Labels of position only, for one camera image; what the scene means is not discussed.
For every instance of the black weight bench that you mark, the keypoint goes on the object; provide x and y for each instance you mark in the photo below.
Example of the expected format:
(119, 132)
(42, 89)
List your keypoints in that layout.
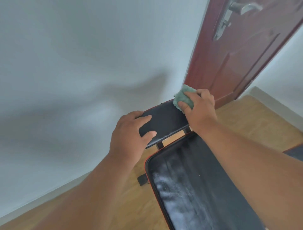
(189, 184)

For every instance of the person's right forearm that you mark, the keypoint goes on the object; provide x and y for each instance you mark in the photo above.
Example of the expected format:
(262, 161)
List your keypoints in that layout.
(255, 170)

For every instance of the striped black sit-up bench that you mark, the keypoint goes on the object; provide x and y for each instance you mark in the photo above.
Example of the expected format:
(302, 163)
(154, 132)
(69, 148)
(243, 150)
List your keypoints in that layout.
(294, 152)

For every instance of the person's left hand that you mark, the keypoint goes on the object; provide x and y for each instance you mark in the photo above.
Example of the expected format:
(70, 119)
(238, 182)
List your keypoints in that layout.
(127, 142)

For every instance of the person's left forearm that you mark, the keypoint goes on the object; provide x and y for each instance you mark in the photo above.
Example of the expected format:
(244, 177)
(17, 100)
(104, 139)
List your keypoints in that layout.
(82, 199)

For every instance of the red-brown wooden door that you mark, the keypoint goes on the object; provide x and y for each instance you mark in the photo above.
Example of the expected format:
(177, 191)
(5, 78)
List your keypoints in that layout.
(236, 59)

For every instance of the green cleaning cloth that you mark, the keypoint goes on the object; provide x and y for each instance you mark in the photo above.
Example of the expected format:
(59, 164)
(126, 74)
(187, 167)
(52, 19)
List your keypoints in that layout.
(183, 97)

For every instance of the person's right hand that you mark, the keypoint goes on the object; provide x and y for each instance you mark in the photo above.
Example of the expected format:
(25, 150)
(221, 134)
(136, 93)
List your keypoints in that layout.
(201, 111)

